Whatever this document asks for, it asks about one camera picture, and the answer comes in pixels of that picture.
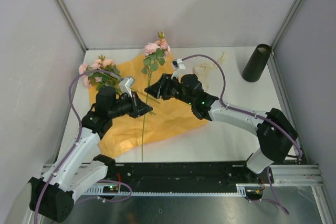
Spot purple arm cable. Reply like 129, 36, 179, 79
181, 54, 302, 216
33, 70, 133, 224

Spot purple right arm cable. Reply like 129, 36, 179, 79
181, 54, 302, 216

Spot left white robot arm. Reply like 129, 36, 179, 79
29, 87, 153, 222

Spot grey slotted cable duct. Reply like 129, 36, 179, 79
83, 184, 246, 197

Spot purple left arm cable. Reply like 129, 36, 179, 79
33, 70, 133, 224

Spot aluminium frame rail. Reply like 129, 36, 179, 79
54, 0, 88, 52

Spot pink rose flower stem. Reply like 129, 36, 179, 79
140, 30, 171, 162

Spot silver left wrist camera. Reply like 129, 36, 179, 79
119, 76, 135, 98

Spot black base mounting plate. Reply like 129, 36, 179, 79
106, 162, 274, 190

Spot black cylindrical vase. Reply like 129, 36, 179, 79
241, 44, 271, 82

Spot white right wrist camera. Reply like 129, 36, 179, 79
172, 59, 186, 79

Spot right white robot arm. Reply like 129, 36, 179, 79
145, 73, 298, 183

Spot cream printed ribbon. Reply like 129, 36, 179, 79
192, 62, 218, 91

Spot orange flower bouquet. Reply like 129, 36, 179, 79
99, 50, 207, 158

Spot pink rose flower bunch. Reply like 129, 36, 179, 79
78, 55, 161, 116

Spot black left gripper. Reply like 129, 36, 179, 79
109, 91, 152, 119

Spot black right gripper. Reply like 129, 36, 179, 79
145, 73, 194, 105

